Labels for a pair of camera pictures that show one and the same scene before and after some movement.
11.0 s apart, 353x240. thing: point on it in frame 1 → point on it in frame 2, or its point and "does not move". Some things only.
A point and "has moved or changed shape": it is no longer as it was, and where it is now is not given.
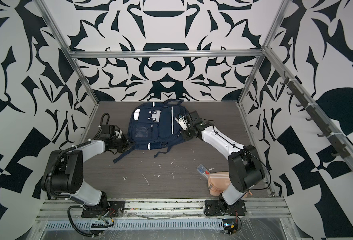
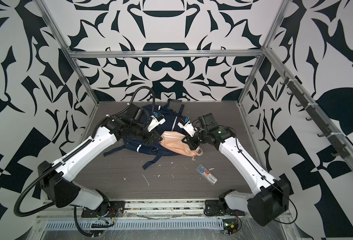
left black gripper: x=128 y=145 → x=149 y=139
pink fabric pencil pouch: x=218 y=182 → x=173 y=140
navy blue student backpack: x=154 y=125 has moved or changed shape
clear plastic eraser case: x=202 y=170 does not move
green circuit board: x=230 y=226 does not move
